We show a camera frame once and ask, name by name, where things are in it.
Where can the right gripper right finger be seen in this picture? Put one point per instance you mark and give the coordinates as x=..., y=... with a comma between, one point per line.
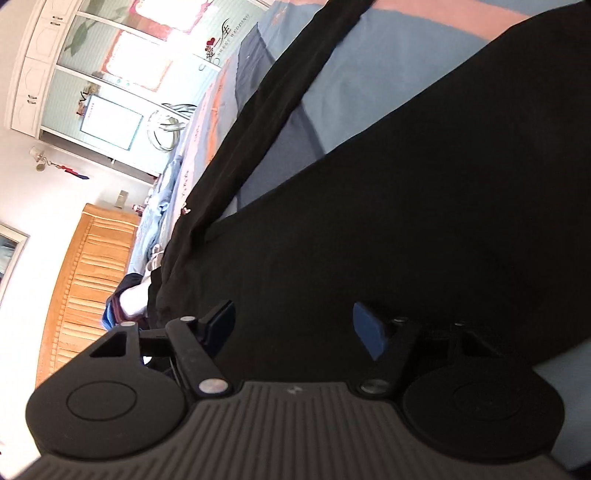
x=377, y=380

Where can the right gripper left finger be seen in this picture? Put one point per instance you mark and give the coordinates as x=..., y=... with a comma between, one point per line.
x=195, y=342

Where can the black trousers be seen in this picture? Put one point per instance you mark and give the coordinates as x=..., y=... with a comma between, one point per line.
x=470, y=203

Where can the maroon garment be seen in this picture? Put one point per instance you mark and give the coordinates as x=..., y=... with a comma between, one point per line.
x=117, y=314

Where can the dark navy garment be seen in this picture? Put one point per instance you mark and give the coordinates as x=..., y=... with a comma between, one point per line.
x=129, y=280

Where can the blue garment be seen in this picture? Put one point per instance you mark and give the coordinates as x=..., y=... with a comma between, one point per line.
x=108, y=319

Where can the light blue sweatpants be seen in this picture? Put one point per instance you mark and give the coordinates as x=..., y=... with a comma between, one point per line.
x=148, y=231

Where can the wooden headboard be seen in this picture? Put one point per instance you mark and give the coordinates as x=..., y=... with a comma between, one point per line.
x=94, y=264

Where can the teal sliding wardrobe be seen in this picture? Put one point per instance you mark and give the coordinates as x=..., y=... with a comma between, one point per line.
x=116, y=82

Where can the striped star bedsheet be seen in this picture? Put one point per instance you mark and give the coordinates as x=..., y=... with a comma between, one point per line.
x=399, y=49

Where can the grey sweatpants with drawstring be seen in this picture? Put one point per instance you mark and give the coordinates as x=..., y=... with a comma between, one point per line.
x=135, y=299

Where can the framed wall picture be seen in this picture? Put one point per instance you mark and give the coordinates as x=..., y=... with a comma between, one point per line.
x=12, y=243

